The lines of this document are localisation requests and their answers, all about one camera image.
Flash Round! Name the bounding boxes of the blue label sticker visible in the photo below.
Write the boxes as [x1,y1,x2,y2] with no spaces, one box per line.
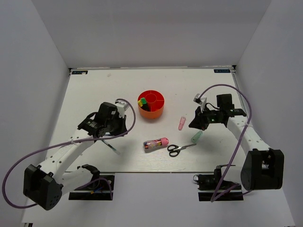
[71,70,88,75]
[214,69,231,73]

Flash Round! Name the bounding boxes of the purple cable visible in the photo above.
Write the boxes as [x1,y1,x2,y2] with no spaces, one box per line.
[197,84,251,203]
[1,98,136,209]

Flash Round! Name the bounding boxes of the green pen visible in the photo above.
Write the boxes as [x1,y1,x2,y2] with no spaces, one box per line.
[102,140,121,155]

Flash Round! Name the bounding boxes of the pink capped eraser bottle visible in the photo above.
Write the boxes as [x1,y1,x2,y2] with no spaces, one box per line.
[143,137,169,153]

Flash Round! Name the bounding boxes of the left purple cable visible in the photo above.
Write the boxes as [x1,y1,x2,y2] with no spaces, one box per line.
[1,98,136,209]

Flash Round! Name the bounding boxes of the green correction tape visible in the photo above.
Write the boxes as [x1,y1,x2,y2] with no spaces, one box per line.
[191,130,203,143]

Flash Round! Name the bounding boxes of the orange round organizer container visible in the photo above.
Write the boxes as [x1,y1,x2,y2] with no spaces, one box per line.
[137,90,165,120]

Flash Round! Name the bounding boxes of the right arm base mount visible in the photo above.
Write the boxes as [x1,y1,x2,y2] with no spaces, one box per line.
[193,165,243,201]

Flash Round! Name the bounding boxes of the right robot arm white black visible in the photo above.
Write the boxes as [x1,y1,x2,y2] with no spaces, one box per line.
[189,94,284,191]

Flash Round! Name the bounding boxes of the right blue label sticker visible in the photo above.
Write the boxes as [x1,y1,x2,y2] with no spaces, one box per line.
[214,69,231,73]

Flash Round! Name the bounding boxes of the left blue label sticker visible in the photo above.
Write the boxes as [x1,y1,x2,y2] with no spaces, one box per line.
[71,70,88,75]

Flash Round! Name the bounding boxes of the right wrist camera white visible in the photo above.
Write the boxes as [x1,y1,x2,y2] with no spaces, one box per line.
[194,94,207,113]

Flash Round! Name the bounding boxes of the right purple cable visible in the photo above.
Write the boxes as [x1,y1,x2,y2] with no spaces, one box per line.
[197,84,251,203]

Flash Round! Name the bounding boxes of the green black highlighter marker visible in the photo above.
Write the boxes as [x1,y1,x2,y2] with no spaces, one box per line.
[138,97,150,112]

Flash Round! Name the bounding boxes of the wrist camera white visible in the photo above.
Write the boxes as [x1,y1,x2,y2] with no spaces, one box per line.
[115,100,129,118]
[194,94,207,113]

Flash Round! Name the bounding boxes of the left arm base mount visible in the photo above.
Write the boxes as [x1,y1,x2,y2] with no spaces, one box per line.
[68,174,115,201]

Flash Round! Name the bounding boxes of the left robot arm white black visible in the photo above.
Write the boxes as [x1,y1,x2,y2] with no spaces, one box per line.
[23,99,131,210]

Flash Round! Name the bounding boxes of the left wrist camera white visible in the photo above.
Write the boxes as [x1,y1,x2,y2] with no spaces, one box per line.
[115,100,129,118]

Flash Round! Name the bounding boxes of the pink correction tape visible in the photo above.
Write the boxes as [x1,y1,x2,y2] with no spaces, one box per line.
[178,116,186,131]

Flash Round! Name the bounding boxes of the black handled scissors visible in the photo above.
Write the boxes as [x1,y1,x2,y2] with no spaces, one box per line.
[167,144,196,157]

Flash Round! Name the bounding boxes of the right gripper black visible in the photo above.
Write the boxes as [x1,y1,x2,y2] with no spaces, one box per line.
[189,105,221,131]

